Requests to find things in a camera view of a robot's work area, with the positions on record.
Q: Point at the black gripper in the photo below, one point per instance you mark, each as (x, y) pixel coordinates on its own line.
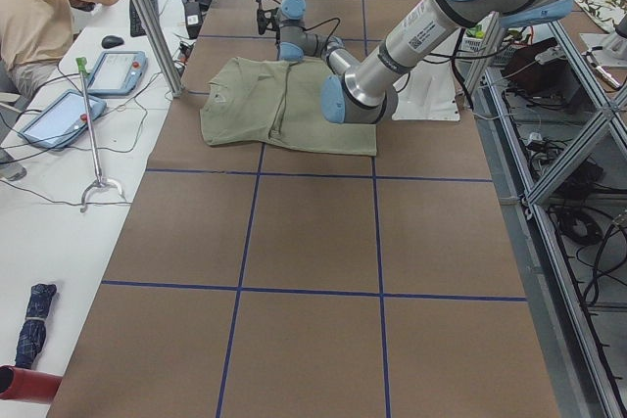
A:
(270, 20)

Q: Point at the olive green t-shirt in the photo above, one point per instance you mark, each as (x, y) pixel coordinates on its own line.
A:
(278, 103)

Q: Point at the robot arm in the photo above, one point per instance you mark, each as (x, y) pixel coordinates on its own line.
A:
(363, 92)

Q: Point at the black power adapter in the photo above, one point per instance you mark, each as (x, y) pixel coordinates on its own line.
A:
(193, 18)

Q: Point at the black computer mouse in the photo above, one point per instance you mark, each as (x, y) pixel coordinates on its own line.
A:
(111, 41)

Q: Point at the far teach pendant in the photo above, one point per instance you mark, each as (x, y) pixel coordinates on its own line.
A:
(116, 73)

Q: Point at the teach pendant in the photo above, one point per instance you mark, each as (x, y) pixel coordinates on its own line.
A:
(116, 73)
(59, 124)

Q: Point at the metal reacher grabber stick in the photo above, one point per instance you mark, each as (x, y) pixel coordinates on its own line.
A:
(101, 181)

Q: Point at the near teach pendant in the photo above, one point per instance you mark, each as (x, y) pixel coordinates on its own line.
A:
(59, 124)

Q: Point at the seated person beige shirt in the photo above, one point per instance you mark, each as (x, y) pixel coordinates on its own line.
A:
(35, 37)

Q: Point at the folded blue umbrella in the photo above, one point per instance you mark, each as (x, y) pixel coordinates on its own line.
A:
(32, 335)

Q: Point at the red cylinder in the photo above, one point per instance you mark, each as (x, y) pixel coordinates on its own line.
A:
(28, 385)

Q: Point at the aluminium frame post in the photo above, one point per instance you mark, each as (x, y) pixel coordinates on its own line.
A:
(150, 20)

